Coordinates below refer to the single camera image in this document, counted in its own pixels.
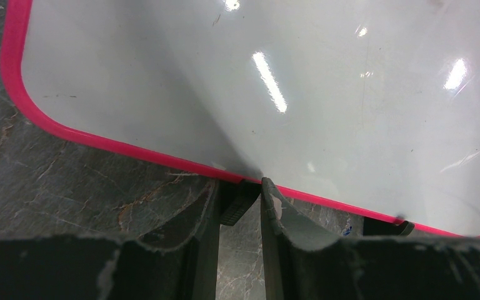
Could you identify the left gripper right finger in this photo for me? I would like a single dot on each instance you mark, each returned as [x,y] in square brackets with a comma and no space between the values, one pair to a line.
[303,260]

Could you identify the pink framed whiteboard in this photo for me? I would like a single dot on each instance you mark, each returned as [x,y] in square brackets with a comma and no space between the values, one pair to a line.
[372,107]

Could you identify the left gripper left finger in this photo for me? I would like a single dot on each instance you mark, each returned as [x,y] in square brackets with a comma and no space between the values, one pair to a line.
[175,261]

